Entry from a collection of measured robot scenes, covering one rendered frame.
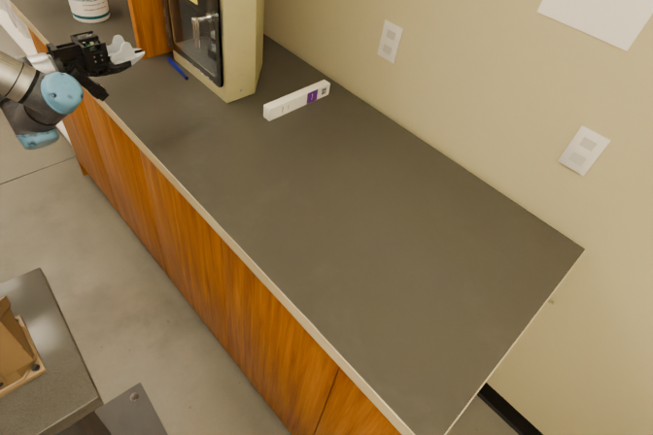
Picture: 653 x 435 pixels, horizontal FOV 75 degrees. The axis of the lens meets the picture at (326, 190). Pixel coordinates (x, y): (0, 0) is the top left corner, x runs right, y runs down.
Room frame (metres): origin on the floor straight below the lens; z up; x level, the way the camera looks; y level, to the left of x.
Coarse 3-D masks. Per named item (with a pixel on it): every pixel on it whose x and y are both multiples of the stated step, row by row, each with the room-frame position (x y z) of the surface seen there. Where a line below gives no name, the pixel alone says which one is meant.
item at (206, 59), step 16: (176, 0) 1.25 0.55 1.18; (208, 0) 1.13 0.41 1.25; (176, 16) 1.26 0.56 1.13; (192, 16) 1.19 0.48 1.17; (176, 32) 1.26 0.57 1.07; (192, 32) 1.20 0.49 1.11; (208, 32) 1.14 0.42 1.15; (176, 48) 1.27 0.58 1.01; (192, 48) 1.20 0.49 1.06; (208, 48) 1.14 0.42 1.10; (192, 64) 1.21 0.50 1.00; (208, 64) 1.15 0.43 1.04
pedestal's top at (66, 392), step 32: (0, 288) 0.37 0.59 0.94; (32, 288) 0.39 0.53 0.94; (32, 320) 0.32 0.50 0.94; (64, 320) 0.34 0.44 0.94; (64, 352) 0.28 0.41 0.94; (32, 384) 0.22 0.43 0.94; (64, 384) 0.23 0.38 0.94; (0, 416) 0.17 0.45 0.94; (32, 416) 0.17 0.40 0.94; (64, 416) 0.18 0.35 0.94
